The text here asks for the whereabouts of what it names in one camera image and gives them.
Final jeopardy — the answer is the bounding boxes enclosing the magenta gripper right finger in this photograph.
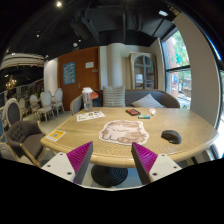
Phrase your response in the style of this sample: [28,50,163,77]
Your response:
[131,142,181,185]

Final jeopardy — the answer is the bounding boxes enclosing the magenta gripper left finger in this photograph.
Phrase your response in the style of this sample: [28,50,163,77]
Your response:
[42,142,93,184]

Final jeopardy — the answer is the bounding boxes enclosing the black computer mouse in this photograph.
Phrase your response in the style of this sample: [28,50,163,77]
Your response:
[161,130,182,144]

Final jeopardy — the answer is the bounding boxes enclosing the cat-shaped mouse pad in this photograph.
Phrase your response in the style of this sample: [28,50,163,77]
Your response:
[99,120,149,145]

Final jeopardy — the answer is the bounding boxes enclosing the yellow QR code sticker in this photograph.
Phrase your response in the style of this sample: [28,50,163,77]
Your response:
[46,130,65,142]

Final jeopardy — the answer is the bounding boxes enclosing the round wooden table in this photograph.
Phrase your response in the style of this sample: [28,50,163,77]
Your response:
[41,107,218,187]

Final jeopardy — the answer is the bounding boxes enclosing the small teal packet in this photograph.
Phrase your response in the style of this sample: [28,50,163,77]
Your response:
[138,115,150,119]

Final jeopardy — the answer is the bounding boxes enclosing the small white pink object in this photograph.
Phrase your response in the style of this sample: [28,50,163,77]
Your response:
[149,108,156,116]

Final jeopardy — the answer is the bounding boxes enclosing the white printed leaflet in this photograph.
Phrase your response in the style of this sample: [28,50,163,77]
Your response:
[76,111,105,122]

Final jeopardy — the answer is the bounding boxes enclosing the black and red box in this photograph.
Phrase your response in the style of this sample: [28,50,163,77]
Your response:
[126,109,141,116]

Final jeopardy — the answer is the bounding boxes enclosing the dark tufted armchair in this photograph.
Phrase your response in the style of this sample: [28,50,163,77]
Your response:
[6,121,45,167]

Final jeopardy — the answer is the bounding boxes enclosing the white striped cushion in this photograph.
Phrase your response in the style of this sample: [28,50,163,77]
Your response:
[132,94,163,108]

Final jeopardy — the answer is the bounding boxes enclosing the grey curved sofa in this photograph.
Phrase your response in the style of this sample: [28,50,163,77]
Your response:
[70,89,180,114]

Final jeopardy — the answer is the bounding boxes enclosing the white dining chair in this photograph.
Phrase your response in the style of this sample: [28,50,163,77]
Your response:
[37,91,54,121]
[52,88,64,111]

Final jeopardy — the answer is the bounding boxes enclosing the orange cushion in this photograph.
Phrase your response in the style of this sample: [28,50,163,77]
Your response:
[92,91,99,99]

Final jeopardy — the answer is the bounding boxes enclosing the striped grey cushion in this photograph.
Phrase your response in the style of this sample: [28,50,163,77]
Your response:
[103,86,125,107]

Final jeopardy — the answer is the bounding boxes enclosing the oval-back grey chair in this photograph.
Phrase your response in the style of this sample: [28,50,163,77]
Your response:
[4,98,22,126]

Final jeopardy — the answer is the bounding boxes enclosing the beige glass-door cabinet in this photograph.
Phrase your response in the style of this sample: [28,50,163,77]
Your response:
[129,52,158,89]

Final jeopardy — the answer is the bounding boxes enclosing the blue wall poster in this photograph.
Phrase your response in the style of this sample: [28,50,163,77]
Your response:
[63,62,76,85]

